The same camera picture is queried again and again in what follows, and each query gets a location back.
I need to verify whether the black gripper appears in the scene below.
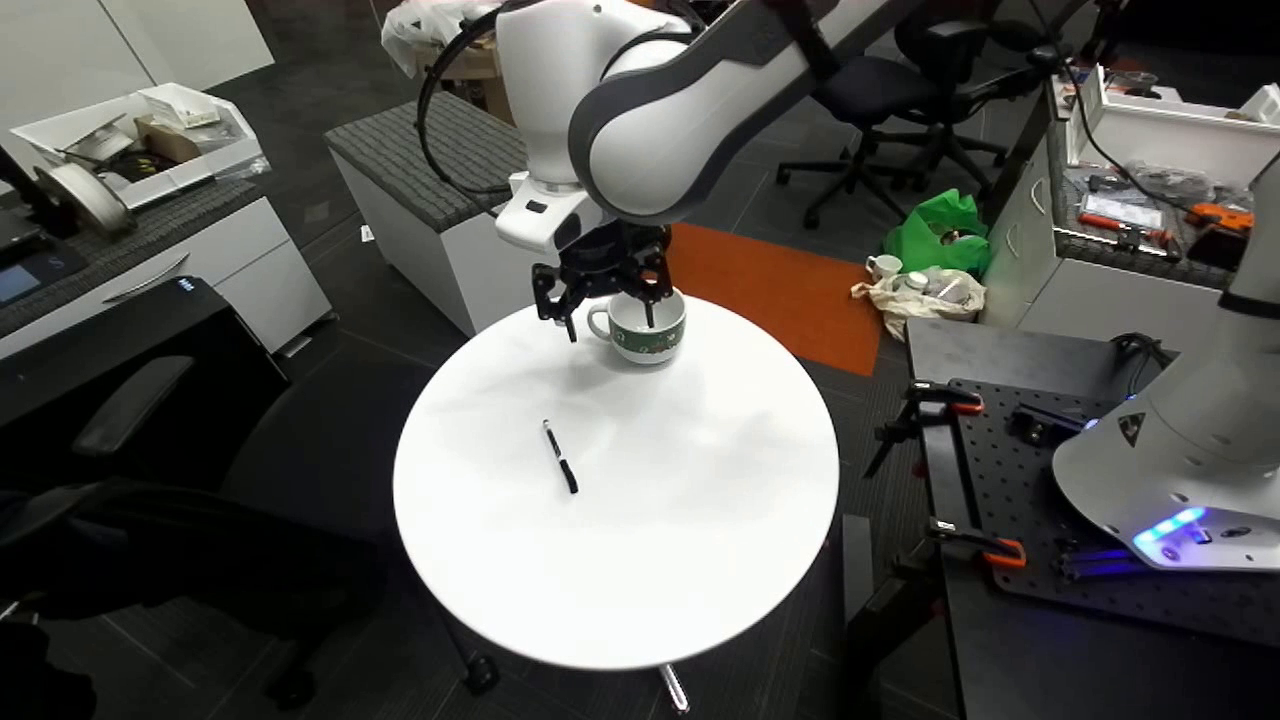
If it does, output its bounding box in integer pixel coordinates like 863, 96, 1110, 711
532, 216, 676, 345

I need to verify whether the black and white pen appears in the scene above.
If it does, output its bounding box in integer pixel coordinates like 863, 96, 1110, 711
541, 416, 584, 499

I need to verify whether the orange floor mat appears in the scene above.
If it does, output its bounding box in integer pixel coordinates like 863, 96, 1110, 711
664, 216, 892, 382

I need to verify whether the white cabinet with grey cushion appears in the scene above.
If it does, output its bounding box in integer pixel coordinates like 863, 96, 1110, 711
323, 91, 565, 338

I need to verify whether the beige plastic bag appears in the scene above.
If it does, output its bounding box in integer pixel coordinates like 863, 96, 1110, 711
859, 252, 990, 345

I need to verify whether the white plastic bag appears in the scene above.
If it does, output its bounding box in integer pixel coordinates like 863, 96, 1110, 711
377, 0, 502, 86

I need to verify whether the black swivel office chair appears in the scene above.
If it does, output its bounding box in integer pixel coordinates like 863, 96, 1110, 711
770, 0, 1056, 233

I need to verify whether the green plastic bag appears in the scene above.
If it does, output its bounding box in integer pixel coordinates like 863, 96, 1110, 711
882, 184, 994, 279

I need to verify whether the white desk cabinet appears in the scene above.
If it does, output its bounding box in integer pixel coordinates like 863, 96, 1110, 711
0, 174, 335, 366

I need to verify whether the dark chair with black jacket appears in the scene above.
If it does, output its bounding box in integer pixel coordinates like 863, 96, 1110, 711
0, 272, 403, 711

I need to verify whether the white tray with clutter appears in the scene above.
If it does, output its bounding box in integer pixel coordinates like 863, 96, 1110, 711
8, 81, 270, 216

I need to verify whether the white cart with tools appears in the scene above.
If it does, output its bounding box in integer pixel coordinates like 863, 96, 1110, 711
982, 65, 1280, 353

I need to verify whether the beige tape roll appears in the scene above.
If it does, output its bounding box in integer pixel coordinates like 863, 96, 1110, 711
34, 158, 134, 241

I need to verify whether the white ceramic bowl with handle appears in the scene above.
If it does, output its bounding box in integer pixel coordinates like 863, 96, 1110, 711
584, 286, 690, 373

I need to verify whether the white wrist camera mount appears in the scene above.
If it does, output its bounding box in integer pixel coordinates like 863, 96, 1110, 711
491, 176, 592, 255

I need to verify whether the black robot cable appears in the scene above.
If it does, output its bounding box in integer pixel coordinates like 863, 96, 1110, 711
412, 4, 536, 176

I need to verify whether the orange handled black clamp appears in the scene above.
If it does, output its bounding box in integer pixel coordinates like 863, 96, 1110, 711
873, 382, 990, 481
927, 516, 1030, 577

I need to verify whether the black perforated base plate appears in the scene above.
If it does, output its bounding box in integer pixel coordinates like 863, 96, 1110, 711
917, 376, 1280, 658

